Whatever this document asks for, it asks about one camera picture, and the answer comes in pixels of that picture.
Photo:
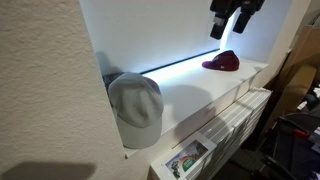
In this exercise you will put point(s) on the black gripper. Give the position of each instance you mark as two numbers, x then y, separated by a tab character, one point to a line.
224	8

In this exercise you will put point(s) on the gray baseball cap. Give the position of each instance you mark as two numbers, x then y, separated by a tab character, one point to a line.
138	107

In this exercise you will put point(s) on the maroon baseball cap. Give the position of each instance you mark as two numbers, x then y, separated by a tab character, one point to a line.
225	61

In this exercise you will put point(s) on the black LED strip channel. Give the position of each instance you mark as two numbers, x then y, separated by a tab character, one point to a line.
180	61

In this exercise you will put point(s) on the tan cardboard sheets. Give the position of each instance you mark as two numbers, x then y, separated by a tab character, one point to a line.
297	75

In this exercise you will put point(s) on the picture card on radiator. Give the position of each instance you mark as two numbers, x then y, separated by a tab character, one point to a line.
185	159

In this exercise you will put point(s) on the black chair with red handle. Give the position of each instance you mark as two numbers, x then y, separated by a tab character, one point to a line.
287	149

